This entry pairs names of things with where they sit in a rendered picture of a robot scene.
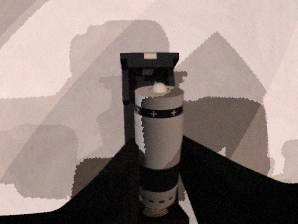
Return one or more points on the brown cylindrical battery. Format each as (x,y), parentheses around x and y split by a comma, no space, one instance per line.
(159,129)

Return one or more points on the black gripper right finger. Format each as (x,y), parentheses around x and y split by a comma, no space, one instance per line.
(224,192)

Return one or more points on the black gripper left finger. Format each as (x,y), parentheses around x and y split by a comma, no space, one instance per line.
(111,198)

